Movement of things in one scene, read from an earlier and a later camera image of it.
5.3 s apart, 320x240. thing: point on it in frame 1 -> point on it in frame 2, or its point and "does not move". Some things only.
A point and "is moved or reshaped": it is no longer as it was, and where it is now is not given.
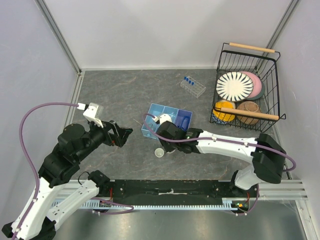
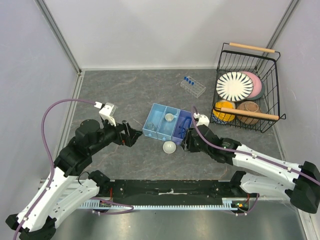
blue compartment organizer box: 180,117 does not move
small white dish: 159,152 is moved or reshaped
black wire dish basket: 247,91 does not move
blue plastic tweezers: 185,122 does not move
